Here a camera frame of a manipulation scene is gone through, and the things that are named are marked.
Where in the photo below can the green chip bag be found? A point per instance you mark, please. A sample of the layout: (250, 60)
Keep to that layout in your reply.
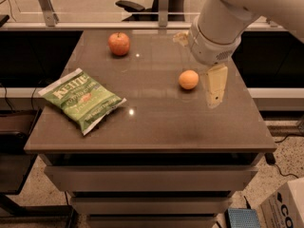
(84, 100)

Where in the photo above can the cardboard box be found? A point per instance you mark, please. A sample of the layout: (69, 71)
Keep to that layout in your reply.
(285, 207)

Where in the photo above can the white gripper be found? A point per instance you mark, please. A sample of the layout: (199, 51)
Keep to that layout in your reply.
(208, 48)

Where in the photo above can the orange fruit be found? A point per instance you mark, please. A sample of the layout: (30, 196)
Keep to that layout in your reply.
(189, 79)

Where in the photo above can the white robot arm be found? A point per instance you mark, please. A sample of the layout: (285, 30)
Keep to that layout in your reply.
(216, 33)

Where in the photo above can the grey drawer cabinet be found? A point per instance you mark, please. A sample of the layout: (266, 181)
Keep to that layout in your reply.
(150, 196)

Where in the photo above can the blue perforated box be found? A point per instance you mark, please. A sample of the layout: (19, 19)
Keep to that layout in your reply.
(242, 218)

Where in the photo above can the red apple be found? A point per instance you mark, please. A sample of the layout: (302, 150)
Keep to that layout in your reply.
(119, 43)

